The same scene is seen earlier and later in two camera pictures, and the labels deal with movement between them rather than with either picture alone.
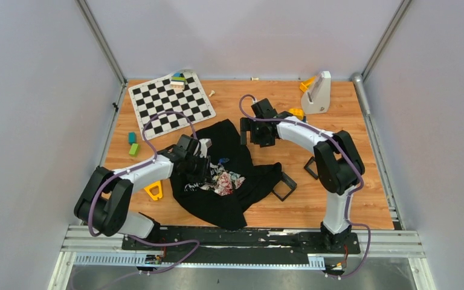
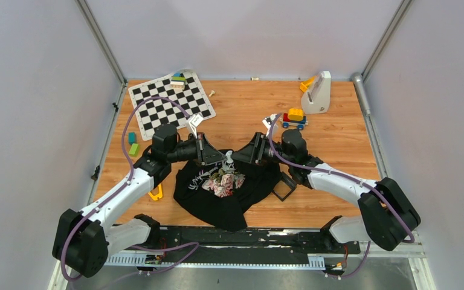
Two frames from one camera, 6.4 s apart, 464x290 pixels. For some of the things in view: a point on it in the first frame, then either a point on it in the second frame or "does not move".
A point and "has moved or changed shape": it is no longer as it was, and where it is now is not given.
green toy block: x=134 y=149 does not move
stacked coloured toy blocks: x=177 y=81 does not move
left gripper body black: x=197 y=168 -> x=189 y=150
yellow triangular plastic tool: x=158 y=183 does not move
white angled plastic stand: x=316 y=99 does not move
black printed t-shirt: x=236 y=183 has moved or changed shape
